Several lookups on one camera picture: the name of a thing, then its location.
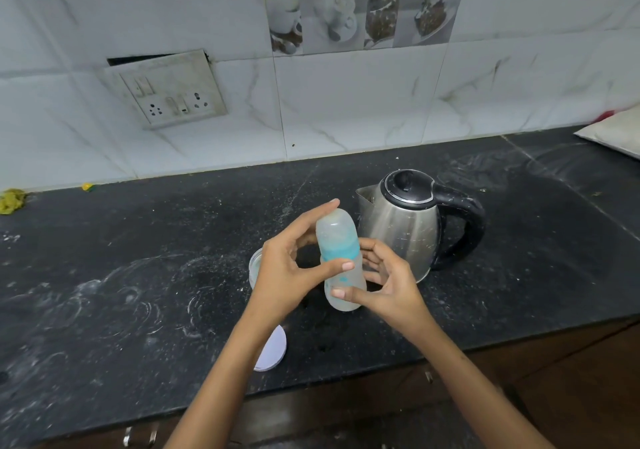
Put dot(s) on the person's right hand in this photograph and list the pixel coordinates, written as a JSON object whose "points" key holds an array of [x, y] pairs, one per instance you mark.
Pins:
{"points": [[400, 298]]}

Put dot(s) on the person's left hand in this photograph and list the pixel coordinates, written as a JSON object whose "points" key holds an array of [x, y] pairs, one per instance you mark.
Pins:
{"points": [[280, 278]]}

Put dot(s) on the clear powder jar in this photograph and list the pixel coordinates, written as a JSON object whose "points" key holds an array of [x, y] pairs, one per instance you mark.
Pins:
{"points": [[256, 268]]}

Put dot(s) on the steel electric kettle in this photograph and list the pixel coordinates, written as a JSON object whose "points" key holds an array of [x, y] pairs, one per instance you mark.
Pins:
{"points": [[405, 233]]}

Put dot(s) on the lilac round jar lid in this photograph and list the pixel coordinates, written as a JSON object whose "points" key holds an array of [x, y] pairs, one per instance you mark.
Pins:
{"points": [[275, 351]]}

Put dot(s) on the teal-ringed bottle cap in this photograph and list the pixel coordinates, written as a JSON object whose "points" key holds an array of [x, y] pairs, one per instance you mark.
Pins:
{"points": [[337, 233]]}

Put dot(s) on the person's right forearm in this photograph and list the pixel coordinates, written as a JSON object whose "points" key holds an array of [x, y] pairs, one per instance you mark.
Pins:
{"points": [[480, 403]]}

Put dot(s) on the person's left forearm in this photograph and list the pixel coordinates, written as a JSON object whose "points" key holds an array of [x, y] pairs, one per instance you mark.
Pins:
{"points": [[220, 388]]}

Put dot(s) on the small yellow scrap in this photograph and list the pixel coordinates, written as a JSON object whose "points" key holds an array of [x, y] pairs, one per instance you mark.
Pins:
{"points": [[88, 186]]}

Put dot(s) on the white sack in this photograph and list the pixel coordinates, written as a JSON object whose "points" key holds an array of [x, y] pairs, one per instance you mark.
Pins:
{"points": [[615, 131]]}

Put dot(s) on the red object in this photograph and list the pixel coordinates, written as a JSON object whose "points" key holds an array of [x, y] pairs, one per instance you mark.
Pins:
{"points": [[604, 116]]}

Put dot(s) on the yellow-green cloth scrap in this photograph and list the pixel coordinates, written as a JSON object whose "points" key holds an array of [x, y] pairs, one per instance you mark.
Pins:
{"points": [[12, 201]]}

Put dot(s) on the white wall switch socket plate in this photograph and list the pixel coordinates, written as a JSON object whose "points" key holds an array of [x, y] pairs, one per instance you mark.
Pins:
{"points": [[170, 91]]}

